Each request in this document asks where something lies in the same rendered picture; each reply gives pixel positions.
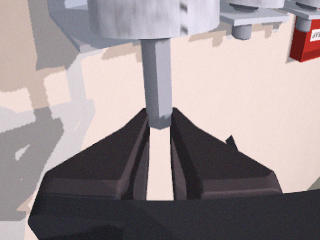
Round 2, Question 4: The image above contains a red scrap tray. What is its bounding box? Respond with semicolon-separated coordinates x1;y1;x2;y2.
290;19;320;63

